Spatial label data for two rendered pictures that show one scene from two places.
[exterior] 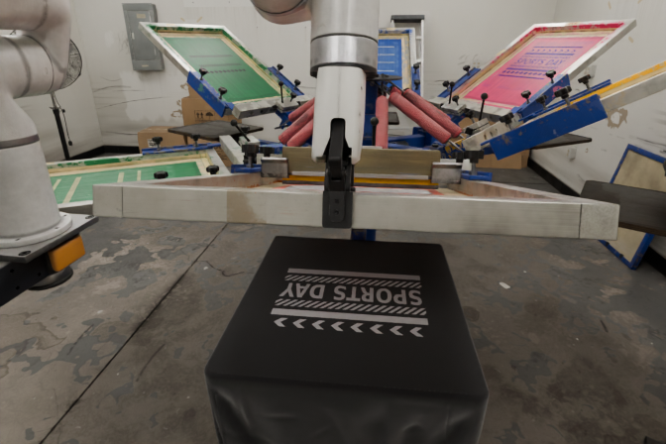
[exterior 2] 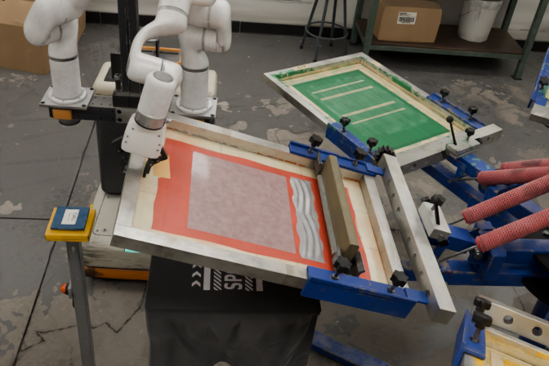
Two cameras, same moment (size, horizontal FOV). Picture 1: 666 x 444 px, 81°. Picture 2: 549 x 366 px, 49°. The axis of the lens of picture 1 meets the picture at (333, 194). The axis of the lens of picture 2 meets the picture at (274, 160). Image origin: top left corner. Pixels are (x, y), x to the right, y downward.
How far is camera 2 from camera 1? 1.65 m
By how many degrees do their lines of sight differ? 67
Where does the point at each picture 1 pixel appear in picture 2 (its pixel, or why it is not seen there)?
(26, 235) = (183, 106)
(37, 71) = (207, 44)
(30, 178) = (189, 86)
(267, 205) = not seen: hidden behind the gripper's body
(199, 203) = not seen: hidden behind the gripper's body
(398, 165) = (337, 228)
